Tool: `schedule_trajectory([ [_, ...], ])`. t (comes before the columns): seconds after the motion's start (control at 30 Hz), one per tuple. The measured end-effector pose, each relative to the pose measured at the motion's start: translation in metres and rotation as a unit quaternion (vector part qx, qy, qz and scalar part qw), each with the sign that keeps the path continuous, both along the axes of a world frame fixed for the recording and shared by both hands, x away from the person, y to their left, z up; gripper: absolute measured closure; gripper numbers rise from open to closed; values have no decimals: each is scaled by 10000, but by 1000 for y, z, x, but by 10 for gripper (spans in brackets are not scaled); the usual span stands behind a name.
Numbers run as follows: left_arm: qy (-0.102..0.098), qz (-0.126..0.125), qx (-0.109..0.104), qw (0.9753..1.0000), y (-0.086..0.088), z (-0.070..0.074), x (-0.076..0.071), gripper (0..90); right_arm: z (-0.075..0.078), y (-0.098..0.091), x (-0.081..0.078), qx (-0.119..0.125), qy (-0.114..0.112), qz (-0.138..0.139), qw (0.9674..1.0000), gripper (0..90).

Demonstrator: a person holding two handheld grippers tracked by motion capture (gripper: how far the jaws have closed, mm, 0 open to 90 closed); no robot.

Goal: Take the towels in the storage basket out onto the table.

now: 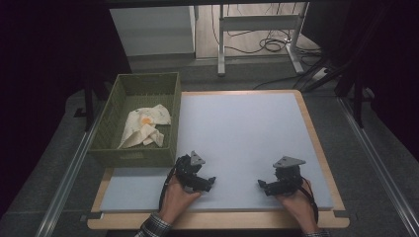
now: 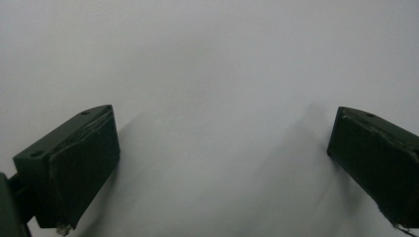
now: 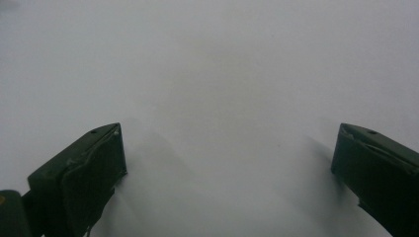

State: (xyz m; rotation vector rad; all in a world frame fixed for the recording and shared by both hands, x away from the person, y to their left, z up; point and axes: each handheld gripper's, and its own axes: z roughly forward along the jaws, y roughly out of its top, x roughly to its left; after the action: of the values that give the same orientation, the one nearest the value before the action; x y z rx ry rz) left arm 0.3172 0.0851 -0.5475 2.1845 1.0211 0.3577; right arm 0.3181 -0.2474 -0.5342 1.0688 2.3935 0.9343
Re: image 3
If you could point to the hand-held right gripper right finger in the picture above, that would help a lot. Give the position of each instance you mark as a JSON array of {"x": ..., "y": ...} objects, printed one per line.
[{"x": 378, "y": 171}]

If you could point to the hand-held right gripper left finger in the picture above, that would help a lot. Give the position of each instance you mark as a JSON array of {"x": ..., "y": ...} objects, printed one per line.
[{"x": 79, "y": 177}]

